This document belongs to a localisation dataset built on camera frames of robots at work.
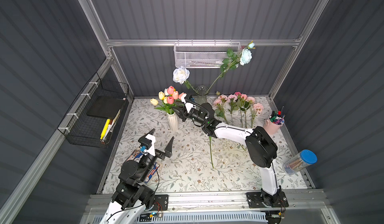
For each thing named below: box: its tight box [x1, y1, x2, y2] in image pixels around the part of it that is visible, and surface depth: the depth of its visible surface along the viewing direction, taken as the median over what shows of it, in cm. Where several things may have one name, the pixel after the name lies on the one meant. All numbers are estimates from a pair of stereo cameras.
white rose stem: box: [172, 67, 199, 95], surface depth 73 cm
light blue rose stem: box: [206, 40, 256, 94], surface depth 80 cm
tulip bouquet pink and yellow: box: [150, 85, 187, 115], surface depth 80 cm
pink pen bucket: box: [263, 110, 286, 135], surface depth 94 cm
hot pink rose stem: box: [234, 91, 243, 128], surface depth 118 cm
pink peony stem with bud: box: [213, 91, 228, 124], surface depth 114 cm
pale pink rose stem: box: [250, 102, 264, 129], surface depth 111 cm
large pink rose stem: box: [239, 96, 256, 128], surface depth 114 cm
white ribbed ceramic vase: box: [167, 111, 179, 132], surface depth 93 cm
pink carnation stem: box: [227, 94, 238, 126], surface depth 118 cm
